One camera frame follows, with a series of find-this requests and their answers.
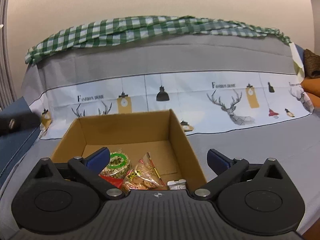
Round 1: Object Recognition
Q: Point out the silver foil snack pack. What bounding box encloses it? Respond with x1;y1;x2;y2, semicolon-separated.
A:
167;179;187;190

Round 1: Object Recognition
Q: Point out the blue sofa armrest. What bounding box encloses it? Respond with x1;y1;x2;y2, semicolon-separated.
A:
1;97;40;185

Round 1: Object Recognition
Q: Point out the grey curtain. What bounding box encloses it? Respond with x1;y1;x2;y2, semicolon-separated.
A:
1;0;17;109

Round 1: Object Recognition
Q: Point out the round green rice cracker pack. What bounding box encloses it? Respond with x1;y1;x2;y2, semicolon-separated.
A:
100;151;131;179

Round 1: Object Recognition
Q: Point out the red flat snack packet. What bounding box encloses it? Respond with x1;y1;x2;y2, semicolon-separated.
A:
99;174;123;189

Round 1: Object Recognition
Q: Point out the yellow biscuit snack bag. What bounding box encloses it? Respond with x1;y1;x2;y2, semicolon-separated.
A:
122;152;165;192

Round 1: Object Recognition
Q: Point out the grey deer print sofa cover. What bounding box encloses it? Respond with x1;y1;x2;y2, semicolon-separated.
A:
1;35;319;239

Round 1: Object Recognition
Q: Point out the brown cardboard box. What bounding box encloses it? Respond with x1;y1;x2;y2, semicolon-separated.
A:
51;110;207;191

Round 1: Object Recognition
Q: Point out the orange cushion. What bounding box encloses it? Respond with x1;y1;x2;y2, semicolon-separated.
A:
301;77;320;110

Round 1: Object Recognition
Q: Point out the green checkered cloth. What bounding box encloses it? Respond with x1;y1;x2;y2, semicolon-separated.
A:
24;16;291;66

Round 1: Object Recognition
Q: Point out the brown blanket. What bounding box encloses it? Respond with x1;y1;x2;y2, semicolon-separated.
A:
304;49;320;79

